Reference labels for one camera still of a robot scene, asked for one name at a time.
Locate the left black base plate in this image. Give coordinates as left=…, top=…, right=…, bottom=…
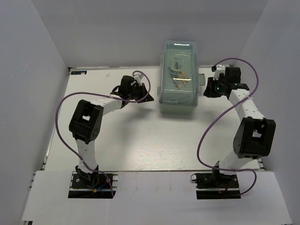
left=68, top=172, right=119, bottom=199

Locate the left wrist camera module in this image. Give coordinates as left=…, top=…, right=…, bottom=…
left=132, top=71, right=144, bottom=83

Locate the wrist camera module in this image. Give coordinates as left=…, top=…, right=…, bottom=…
left=211, top=65, right=225, bottom=80
left=132, top=71, right=144, bottom=83

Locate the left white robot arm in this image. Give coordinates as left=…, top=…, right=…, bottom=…
left=69, top=71, right=154, bottom=187

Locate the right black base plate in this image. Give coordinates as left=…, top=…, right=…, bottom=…
left=190, top=171, right=241, bottom=200

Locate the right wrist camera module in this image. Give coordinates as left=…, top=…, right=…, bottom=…
left=211, top=65, right=225, bottom=80

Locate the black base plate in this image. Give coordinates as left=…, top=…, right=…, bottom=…
left=190, top=171, right=241, bottom=200
left=68, top=172, right=119, bottom=199

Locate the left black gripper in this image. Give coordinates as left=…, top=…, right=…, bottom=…
left=128, top=82, right=154, bottom=103

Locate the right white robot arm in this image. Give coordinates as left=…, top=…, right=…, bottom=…
left=204, top=67, right=276, bottom=187

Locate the green cantilever toolbox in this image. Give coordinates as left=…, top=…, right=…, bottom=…
left=158, top=40, right=205, bottom=114

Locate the left blue label sticker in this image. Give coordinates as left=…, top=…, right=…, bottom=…
left=71, top=71, right=87, bottom=75

